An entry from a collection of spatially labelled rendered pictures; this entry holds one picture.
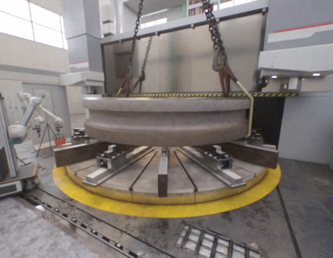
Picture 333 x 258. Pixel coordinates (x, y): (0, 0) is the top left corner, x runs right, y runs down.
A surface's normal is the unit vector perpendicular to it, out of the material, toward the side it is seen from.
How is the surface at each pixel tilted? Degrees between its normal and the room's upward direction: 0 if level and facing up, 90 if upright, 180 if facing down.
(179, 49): 90
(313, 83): 90
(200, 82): 90
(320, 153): 90
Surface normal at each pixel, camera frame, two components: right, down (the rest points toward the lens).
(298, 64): -0.46, 0.18
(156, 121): -0.08, 0.20
